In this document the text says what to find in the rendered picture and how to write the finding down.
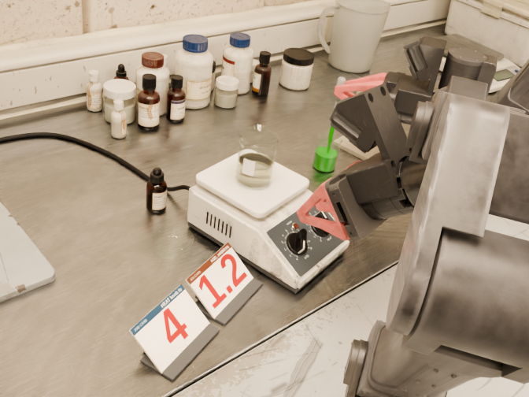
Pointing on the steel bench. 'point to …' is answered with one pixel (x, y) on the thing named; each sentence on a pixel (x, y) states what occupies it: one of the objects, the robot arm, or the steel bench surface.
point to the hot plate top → (216, 181)
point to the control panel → (320, 246)
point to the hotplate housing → (252, 235)
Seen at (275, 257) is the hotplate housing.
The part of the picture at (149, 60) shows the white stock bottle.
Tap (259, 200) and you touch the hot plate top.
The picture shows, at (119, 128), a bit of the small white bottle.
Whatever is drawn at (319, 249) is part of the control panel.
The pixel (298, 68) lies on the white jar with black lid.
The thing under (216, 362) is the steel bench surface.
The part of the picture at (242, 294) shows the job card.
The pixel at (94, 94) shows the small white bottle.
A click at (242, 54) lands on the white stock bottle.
